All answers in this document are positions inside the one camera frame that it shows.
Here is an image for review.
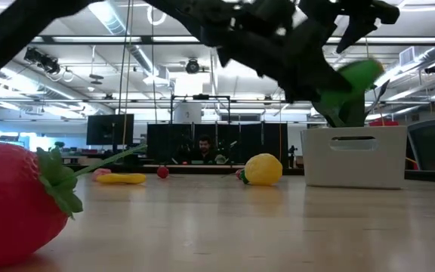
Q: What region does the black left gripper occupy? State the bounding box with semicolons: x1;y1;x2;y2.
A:
202;0;400;105

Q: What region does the green toy cucumber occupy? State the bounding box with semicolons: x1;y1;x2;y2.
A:
313;58;385;116

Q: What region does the white plastic bin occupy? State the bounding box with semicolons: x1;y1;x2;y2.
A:
300;125;408;190

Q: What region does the yellow toy lemon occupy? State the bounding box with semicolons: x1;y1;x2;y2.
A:
239;153;284;187

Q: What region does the yellow toy banana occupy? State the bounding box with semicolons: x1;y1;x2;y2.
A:
95;172;147;185

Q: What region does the pink toy peach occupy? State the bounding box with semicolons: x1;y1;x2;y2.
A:
91;168;112;181

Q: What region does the large red toy strawberry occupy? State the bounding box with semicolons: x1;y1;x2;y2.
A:
0;142;147;268

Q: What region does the white air vent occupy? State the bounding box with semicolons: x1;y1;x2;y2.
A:
398;45;417;67

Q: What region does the red background box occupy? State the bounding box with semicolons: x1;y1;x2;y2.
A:
368;118;400;128

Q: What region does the small black tripod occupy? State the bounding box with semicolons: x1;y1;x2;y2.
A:
287;144;298;169

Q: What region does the black partition screen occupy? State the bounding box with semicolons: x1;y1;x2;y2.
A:
147;122;289;169

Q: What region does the person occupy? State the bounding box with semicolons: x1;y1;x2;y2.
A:
179;134;228;165

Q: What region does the black monitor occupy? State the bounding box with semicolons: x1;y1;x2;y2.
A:
86;113;135;147

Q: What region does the black ceiling device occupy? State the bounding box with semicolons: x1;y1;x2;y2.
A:
23;46;62;75

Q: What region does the black metal stand frame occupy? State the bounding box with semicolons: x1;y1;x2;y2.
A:
170;94;232;125

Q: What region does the round black overhead camera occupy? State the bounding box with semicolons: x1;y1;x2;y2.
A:
185;57;201;75

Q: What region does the black aluminium table frame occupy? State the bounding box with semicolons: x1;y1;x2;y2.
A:
62;168;435;184

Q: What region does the white cable ring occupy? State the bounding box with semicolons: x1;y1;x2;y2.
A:
146;2;168;27

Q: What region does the black hanging cable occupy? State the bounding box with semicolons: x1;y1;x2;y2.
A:
117;0;132;114
150;14;159;124

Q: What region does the yellow hanging cord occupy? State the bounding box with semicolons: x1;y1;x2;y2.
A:
122;0;134;152

